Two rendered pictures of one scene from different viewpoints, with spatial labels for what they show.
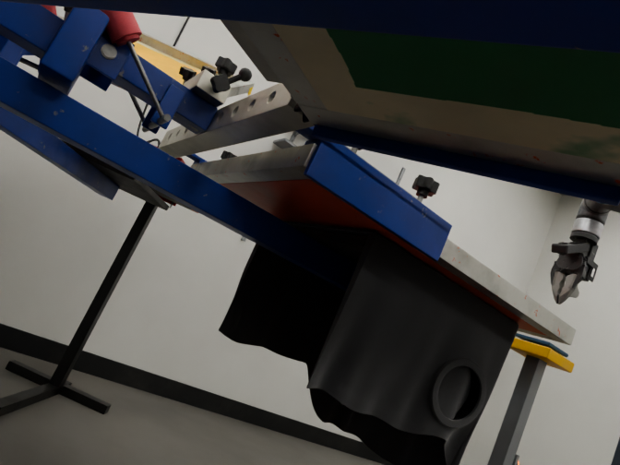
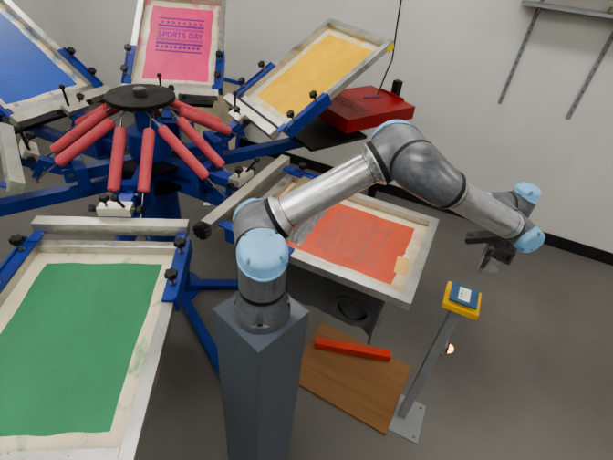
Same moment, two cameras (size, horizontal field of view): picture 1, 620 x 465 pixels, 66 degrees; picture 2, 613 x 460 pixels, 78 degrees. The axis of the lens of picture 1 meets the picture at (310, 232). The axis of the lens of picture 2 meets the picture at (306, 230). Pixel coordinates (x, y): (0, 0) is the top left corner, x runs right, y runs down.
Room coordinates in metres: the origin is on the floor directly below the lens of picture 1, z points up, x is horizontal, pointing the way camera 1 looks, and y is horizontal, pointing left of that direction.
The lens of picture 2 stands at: (0.18, -1.09, 1.99)
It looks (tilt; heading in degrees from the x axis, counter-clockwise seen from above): 39 degrees down; 51
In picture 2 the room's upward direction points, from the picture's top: 6 degrees clockwise
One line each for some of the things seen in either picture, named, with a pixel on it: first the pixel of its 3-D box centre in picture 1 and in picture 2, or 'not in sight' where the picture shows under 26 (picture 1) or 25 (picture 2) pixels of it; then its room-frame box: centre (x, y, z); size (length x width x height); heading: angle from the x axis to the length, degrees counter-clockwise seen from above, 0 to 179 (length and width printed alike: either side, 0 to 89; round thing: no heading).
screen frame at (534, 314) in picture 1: (371, 250); (337, 227); (1.11, -0.15, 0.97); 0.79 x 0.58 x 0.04; 120
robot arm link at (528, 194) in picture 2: (595, 206); (520, 202); (1.29, -0.72, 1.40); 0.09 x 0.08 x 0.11; 158
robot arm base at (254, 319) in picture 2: not in sight; (262, 297); (0.50, -0.54, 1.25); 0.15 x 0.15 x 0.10
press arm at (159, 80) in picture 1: (165, 95); (231, 182); (0.83, 0.34, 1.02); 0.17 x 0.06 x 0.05; 120
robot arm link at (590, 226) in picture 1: (585, 231); not in sight; (1.30, -0.72, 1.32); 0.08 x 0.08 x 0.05
